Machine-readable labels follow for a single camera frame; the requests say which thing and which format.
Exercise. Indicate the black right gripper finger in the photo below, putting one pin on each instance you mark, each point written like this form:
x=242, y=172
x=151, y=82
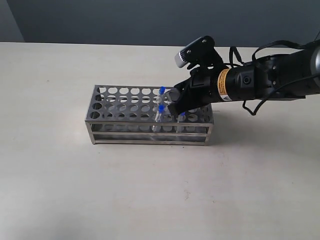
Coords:
x=183, y=87
x=180, y=100

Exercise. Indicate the blue-capped tube back row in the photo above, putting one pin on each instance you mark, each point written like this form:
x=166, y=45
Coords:
x=160, y=95

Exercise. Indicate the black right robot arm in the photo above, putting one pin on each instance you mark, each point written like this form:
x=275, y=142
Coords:
x=277, y=77

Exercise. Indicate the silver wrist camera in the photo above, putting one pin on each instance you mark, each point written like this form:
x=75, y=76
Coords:
x=181, y=58

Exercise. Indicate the stainless steel test tube rack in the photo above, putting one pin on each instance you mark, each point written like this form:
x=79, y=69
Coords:
x=126, y=114

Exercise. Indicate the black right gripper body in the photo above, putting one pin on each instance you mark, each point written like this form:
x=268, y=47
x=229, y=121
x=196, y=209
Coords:
x=203, y=88

